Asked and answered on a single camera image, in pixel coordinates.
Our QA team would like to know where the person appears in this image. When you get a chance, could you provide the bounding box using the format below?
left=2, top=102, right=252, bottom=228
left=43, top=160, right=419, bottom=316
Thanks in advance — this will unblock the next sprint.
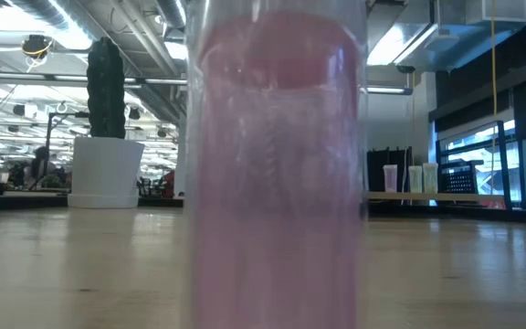
left=25, top=145, right=63, bottom=188

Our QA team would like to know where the pink medicine bottle white cap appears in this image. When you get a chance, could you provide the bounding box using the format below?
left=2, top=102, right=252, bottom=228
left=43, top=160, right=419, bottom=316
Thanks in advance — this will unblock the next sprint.
left=181, top=0, right=370, bottom=329
left=383, top=164, right=399, bottom=194

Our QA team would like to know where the black mesh crate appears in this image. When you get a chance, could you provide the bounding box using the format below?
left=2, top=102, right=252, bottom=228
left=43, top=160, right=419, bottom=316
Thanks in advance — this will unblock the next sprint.
left=443, top=162, right=478, bottom=194

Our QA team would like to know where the ceiling tube light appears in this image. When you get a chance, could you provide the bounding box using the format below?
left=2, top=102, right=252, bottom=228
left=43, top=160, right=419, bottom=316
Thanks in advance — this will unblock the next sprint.
left=365, top=85, right=414, bottom=96

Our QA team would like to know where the wooden shelf with black frame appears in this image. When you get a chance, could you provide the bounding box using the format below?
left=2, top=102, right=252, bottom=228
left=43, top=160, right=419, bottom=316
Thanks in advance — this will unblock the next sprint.
left=365, top=119, right=514, bottom=212

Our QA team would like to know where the yellow medicine bottle white cap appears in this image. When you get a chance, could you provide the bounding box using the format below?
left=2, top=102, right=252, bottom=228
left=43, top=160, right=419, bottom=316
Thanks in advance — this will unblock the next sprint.
left=422, top=162, right=439, bottom=194
left=407, top=164, right=424, bottom=194

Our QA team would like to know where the black ceiling device yellow cable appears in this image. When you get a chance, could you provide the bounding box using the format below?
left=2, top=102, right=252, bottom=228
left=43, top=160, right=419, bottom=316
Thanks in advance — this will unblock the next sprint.
left=20, top=34, right=54, bottom=60

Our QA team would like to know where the black metal stand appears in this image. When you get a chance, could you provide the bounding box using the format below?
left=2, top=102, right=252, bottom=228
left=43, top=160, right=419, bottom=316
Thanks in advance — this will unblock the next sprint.
left=41, top=111, right=90, bottom=186

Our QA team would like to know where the dark green cactus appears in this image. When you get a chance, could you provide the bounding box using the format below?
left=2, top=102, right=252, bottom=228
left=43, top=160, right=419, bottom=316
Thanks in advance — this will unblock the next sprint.
left=86, top=36, right=127, bottom=140

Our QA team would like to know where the white hexagonal plant pot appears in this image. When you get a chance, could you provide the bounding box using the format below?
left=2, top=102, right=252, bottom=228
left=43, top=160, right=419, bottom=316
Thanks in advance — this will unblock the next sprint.
left=67, top=135, right=146, bottom=210

